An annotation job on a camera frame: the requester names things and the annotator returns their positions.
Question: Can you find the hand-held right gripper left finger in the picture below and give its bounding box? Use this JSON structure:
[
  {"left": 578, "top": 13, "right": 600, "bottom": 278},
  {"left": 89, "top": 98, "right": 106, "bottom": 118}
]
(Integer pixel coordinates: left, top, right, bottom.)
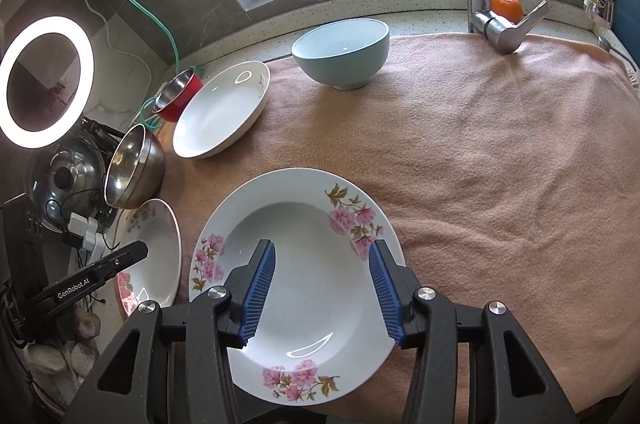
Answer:
[{"left": 60, "top": 239, "right": 277, "bottom": 424}]

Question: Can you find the person's left hand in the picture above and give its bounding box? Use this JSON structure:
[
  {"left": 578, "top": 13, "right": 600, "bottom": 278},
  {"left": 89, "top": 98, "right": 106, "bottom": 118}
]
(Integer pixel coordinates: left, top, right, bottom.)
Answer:
[{"left": 24, "top": 310, "right": 102, "bottom": 376}]

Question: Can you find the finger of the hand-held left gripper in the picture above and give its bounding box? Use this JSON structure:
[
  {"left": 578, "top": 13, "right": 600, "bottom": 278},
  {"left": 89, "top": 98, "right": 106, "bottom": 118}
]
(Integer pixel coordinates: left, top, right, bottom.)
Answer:
[{"left": 97, "top": 240, "right": 150, "bottom": 279}]

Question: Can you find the large pink floral plate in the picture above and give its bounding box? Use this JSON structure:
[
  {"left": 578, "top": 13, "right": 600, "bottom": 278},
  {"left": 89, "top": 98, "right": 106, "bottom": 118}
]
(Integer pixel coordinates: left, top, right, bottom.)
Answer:
[{"left": 190, "top": 168, "right": 407, "bottom": 405}]

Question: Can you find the white ring light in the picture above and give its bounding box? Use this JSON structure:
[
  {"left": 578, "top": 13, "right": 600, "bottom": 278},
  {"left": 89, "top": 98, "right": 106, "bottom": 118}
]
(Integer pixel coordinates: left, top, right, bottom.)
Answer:
[{"left": 0, "top": 15, "right": 96, "bottom": 150}]

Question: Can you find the pink towel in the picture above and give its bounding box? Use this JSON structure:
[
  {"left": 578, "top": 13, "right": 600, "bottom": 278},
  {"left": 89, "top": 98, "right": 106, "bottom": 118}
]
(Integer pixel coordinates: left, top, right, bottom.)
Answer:
[{"left": 115, "top": 31, "right": 640, "bottom": 424}]

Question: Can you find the small pink floral plate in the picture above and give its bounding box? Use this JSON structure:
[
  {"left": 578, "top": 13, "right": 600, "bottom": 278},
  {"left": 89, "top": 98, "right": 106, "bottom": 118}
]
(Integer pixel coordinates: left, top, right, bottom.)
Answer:
[{"left": 114, "top": 198, "right": 182, "bottom": 320}]

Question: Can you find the light blue ceramic bowl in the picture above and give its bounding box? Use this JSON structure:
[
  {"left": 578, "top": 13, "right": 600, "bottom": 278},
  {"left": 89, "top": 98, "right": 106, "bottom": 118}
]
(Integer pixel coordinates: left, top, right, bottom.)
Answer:
[{"left": 291, "top": 18, "right": 390, "bottom": 91}]

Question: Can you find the black tripod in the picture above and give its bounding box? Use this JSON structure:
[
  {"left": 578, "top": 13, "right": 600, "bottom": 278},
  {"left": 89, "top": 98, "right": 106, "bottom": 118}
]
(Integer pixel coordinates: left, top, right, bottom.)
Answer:
[{"left": 80, "top": 116, "right": 126, "bottom": 155}]

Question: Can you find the red steel-lined bowl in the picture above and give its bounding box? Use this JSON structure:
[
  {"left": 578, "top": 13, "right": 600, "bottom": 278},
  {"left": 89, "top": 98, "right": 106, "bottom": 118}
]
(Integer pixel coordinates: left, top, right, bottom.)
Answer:
[{"left": 151, "top": 68, "right": 203, "bottom": 123}]

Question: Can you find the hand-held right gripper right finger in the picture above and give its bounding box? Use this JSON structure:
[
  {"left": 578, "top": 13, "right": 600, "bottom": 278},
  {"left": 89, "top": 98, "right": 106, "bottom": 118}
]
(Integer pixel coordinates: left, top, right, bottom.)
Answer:
[{"left": 369, "top": 240, "right": 581, "bottom": 424}]

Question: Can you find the stainless steel bowl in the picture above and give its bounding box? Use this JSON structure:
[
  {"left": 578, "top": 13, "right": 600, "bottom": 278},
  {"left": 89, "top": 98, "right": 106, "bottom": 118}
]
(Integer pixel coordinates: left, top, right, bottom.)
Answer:
[{"left": 102, "top": 123, "right": 167, "bottom": 210}]

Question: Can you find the orange fruit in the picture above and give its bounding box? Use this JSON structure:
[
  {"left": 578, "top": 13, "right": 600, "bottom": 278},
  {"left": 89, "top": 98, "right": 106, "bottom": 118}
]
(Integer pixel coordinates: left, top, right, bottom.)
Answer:
[{"left": 491, "top": 0, "right": 524, "bottom": 25}]

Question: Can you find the steel pot lid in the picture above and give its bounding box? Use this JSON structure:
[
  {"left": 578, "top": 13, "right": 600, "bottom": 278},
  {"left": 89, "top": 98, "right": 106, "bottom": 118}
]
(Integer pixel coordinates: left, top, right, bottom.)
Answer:
[{"left": 27, "top": 144, "right": 108, "bottom": 232}]

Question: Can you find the white deep plate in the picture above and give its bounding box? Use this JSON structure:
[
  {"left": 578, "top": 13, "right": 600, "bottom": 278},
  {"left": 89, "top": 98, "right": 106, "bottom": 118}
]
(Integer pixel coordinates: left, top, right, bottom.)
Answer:
[{"left": 172, "top": 60, "right": 271, "bottom": 160}]

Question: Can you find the teal cable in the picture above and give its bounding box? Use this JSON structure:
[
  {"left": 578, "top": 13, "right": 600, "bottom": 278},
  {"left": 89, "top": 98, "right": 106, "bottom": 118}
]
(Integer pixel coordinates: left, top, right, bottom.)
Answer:
[{"left": 87, "top": 0, "right": 201, "bottom": 125}]

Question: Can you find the white cable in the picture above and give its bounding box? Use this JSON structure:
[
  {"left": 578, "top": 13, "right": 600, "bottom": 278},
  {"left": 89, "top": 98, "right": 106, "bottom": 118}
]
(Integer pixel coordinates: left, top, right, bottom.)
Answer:
[{"left": 50, "top": 0, "right": 156, "bottom": 105}]

